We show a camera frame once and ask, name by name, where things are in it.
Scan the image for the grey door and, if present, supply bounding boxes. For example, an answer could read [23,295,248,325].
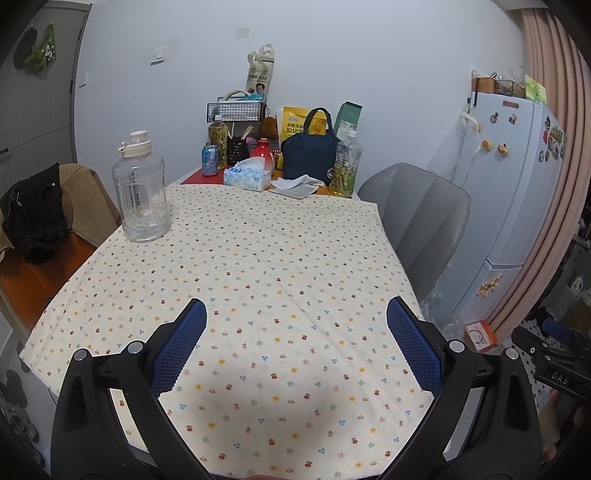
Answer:
[0,0,90,185]

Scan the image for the blue and white tissue box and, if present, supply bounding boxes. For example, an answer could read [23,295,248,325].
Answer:
[224,158,273,192]

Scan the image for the grey upholstered chair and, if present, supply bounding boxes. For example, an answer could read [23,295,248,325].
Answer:
[358,162,472,308]

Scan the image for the orange chair seat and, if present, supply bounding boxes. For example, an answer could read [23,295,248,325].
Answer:
[0,231,100,324]

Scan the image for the person's patterned clothing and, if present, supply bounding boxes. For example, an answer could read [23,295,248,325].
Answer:
[0,369,42,462]

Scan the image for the clear bottle with plants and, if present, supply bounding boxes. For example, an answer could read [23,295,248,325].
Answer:
[329,130,360,199]

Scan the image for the white paper packet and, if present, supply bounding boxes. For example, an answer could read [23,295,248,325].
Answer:
[281,185,319,200]

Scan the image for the small dark wire basket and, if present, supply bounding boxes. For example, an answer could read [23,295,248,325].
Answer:
[495,76,527,97]

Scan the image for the clear plastic bag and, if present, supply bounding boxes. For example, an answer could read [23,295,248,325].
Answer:
[420,300,467,342]

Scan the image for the red and white vase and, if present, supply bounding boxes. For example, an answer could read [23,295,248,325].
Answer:
[249,138,275,171]

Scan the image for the group of fridge magnets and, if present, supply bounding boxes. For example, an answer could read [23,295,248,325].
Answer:
[480,108,568,162]

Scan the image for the crumpled tissue and paper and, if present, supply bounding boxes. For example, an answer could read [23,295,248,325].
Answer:
[270,174,326,190]

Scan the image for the white printed tote bag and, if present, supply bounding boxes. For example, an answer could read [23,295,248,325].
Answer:
[245,44,278,102]

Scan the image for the black utensil holder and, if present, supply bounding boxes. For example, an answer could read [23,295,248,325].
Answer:
[227,124,252,162]

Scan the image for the black wire shelf basket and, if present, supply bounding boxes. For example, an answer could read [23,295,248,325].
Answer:
[206,100,271,123]

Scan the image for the person's right hand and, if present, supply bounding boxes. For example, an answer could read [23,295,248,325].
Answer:
[538,388,585,467]

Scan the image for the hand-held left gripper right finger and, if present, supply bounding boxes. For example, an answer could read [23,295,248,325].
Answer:
[383,296,542,480]

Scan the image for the green plush hat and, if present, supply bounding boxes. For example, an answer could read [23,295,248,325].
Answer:
[25,23,63,72]

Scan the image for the green printed card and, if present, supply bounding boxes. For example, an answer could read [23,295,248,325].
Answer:
[524,74,548,103]

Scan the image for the orange and white box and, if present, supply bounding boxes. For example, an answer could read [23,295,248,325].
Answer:
[464,320,499,354]

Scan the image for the white refrigerator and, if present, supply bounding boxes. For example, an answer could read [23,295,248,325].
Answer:
[427,90,571,333]

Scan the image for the navy lunch bag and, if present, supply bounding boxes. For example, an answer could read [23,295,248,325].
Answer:
[280,107,342,181]

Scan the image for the pink curtain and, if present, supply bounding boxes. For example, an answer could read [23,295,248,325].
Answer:
[489,0,591,352]

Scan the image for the yellow flower fridge magnet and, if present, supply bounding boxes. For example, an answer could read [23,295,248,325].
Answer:
[478,274,504,298]

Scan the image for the large clear water jug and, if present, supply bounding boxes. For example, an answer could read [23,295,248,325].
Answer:
[111,130,168,244]

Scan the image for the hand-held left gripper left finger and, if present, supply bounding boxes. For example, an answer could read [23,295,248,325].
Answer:
[51,298,208,480]

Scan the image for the yellow snack bag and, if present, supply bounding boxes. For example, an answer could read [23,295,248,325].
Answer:
[276,106,328,169]

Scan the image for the black hat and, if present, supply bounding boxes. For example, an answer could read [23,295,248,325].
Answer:
[13,28,38,70]

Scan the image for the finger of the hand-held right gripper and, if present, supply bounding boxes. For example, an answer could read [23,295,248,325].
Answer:
[541,318,583,346]
[510,325,578,365]

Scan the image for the blue drink can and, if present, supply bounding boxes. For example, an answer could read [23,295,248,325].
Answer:
[201,144,220,177]

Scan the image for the black garment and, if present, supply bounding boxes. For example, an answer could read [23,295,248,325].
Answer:
[0,165,70,265]

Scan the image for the white hanging bag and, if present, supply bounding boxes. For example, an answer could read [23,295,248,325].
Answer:
[457,108,483,153]

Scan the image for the yellow tea bottle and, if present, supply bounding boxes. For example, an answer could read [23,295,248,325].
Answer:
[208,115,230,169]

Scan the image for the tall green box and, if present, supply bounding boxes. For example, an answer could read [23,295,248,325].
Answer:
[335,102,363,139]

